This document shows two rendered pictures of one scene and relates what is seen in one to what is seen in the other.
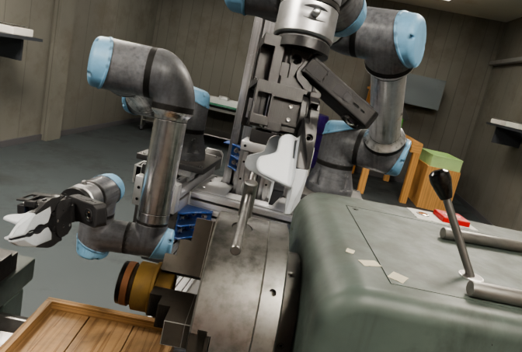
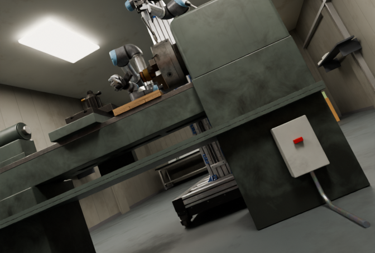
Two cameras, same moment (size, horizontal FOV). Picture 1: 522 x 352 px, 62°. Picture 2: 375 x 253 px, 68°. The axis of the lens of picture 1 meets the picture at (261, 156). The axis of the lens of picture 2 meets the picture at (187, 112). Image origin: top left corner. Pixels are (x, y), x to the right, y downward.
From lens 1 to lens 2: 1.47 m
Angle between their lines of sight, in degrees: 22
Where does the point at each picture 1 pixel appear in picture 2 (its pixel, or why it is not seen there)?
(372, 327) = (179, 21)
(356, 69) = not seen: hidden behind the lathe
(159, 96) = (131, 53)
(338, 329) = (173, 25)
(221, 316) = (158, 49)
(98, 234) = (136, 95)
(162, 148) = (139, 64)
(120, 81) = (120, 56)
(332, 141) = not seen: hidden behind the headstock
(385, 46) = (176, 5)
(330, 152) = not seen: hidden behind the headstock
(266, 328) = (168, 46)
